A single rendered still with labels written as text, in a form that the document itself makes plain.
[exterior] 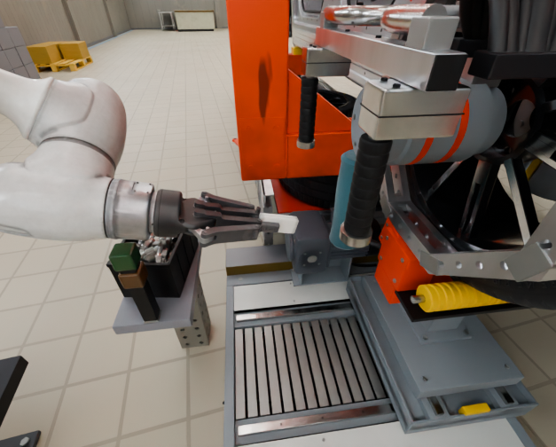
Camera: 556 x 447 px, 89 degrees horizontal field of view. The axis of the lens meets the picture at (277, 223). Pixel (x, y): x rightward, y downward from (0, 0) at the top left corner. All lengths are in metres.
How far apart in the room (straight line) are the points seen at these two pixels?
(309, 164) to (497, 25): 0.76
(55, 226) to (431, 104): 0.46
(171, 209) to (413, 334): 0.80
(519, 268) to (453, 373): 0.54
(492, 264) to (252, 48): 0.74
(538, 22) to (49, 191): 0.53
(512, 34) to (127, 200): 0.45
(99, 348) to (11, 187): 0.94
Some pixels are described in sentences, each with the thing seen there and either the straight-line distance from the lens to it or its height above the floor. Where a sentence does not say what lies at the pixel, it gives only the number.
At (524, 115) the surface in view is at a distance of 0.78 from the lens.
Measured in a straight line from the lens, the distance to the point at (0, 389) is 1.00.
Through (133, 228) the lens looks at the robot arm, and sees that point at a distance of 0.45.
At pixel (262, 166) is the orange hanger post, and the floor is 0.58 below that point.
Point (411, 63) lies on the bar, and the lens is 0.33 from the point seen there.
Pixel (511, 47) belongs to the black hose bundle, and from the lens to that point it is 0.34.
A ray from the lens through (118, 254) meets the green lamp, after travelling 0.58.
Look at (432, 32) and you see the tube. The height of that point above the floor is 0.99.
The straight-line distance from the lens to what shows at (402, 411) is 0.98.
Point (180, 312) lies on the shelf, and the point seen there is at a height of 0.45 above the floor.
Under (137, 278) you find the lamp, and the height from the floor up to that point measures 0.60.
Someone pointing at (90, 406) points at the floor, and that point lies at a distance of 1.23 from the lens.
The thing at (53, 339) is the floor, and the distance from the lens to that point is 1.45.
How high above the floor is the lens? 1.01
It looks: 37 degrees down
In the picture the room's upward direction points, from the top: straight up
